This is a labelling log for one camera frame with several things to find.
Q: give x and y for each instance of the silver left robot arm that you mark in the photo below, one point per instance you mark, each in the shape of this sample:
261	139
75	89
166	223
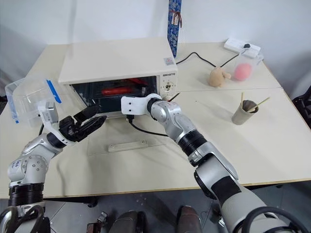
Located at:
29	167

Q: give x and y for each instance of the white toaster oven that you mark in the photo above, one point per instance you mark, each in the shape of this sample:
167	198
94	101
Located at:
109	60

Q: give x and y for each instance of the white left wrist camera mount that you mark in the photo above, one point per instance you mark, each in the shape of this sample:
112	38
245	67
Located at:
54	129

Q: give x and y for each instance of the black object at table side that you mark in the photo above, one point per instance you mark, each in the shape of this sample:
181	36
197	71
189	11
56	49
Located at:
302	106

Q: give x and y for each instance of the grey paper cup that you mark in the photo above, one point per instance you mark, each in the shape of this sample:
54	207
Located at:
241	116

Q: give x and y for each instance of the dark metal baking tray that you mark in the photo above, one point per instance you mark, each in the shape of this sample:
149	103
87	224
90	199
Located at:
114	96

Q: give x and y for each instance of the white power strip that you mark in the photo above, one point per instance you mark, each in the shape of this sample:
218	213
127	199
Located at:
234	44

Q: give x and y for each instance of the clear container with blue clips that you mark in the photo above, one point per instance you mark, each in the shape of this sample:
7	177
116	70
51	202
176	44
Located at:
29	97

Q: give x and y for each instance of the beige plush toy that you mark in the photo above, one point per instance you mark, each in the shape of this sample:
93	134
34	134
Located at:
217	77

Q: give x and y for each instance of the clear plastic container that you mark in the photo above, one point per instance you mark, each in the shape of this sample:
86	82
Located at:
252	60

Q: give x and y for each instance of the dark rounded shape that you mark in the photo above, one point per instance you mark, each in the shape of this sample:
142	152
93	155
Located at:
130	222
189	219

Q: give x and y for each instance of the red and black stick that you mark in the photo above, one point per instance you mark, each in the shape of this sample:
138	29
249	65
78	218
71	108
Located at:
174	96

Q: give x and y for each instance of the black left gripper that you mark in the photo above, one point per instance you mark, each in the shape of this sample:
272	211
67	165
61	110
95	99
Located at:
70	129

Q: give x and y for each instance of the tall blue patterned box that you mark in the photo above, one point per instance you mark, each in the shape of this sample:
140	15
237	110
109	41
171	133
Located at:
173	31

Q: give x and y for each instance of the black plug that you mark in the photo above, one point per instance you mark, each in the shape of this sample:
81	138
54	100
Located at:
247	45

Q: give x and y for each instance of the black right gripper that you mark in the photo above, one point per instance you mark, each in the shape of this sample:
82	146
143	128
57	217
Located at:
113	105

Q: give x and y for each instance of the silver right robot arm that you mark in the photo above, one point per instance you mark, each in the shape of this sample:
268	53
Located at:
175	119

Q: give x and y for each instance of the pink ball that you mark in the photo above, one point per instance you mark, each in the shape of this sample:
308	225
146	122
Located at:
243	72

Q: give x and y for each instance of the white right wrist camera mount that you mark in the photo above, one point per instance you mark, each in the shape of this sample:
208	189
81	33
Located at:
133	104

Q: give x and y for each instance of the red sausage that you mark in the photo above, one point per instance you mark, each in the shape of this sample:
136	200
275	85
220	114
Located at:
116	91

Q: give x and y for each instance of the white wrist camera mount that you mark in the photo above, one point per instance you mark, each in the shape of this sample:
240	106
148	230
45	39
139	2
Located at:
133	104
54	129

